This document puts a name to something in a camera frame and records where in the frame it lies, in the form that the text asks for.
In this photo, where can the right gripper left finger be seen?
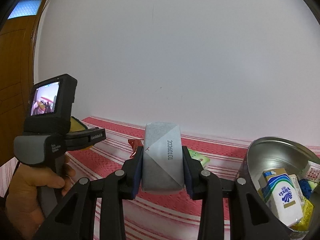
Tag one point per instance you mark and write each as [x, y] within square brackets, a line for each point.
[74, 215]

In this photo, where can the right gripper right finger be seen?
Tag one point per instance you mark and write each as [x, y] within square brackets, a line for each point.
[249, 216]

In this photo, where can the white Vinda tissue pack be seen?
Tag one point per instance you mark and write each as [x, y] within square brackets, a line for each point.
[279, 194]

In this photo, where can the yellow snack packet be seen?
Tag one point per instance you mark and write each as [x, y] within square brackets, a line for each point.
[303, 224]

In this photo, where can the blue knitted ball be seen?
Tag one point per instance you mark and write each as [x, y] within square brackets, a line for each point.
[305, 188]

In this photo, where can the round metal tin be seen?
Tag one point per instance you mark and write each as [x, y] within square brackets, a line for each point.
[272, 152]

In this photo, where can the green tissue pack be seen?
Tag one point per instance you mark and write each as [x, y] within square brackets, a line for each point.
[197, 156]

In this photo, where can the white red tissue pack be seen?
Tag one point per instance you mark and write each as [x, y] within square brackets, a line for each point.
[311, 172]

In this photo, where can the red snack packet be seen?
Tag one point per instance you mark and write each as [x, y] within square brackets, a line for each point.
[135, 143]

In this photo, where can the grey white tissue pack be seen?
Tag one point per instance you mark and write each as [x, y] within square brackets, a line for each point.
[162, 171]

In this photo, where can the person's left hand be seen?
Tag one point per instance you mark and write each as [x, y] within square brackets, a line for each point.
[21, 206]

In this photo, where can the red white striped bedspread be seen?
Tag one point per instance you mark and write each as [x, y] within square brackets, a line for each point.
[159, 159]

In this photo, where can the brown wooden door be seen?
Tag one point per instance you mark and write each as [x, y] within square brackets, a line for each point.
[18, 37]

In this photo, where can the gripper camera display unit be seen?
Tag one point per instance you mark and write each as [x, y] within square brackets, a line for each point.
[50, 105]

